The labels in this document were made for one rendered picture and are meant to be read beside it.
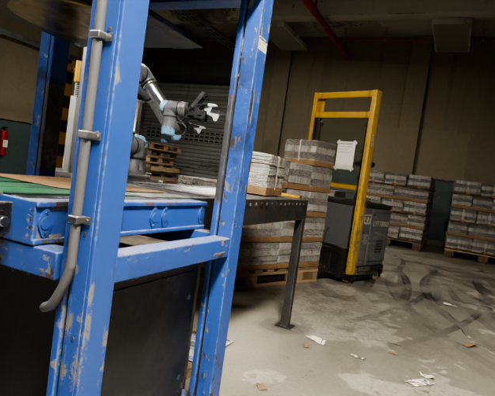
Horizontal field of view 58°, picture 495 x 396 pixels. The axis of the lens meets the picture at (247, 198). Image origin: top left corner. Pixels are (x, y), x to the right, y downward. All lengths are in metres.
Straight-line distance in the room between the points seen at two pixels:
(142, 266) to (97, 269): 0.15
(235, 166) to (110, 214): 0.58
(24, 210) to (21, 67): 9.40
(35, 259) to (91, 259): 0.14
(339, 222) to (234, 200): 3.31
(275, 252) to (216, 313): 2.39
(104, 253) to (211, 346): 0.68
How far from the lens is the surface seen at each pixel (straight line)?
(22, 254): 1.06
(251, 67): 1.46
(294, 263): 2.82
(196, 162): 11.53
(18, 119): 10.34
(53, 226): 1.06
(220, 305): 1.48
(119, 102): 0.93
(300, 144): 4.18
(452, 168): 9.91
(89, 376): 1.04
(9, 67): 10.24
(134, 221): 1.26
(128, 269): 1.03
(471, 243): 8.34
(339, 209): 4.68
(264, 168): 2.45
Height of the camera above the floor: 0.91
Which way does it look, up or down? 3 degrees down
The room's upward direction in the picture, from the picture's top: 8 degrees clockwise
